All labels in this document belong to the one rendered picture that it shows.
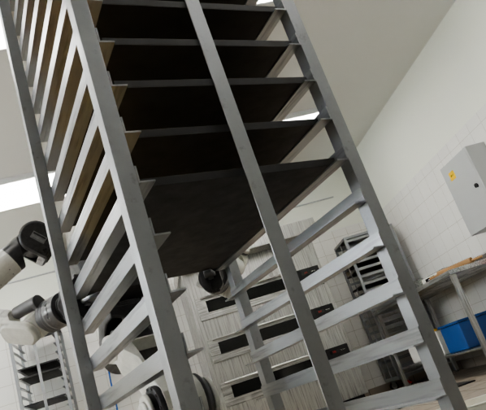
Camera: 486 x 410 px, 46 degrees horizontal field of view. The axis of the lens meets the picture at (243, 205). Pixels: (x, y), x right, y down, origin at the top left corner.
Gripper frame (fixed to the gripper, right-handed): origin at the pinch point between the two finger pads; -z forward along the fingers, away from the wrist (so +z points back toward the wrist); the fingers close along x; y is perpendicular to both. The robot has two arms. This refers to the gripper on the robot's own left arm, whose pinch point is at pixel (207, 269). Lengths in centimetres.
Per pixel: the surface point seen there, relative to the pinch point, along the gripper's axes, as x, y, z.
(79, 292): -1.1, -28.7, -24.4
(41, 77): 53, -23, -33
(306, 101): 222, 118, 374
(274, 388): -35.7, 7.6, -4.0
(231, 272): -3.0, 6.1, -0.4
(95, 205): 8, -14, -50
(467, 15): 203, 254, 274
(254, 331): -20.3, 7.2, 0.2
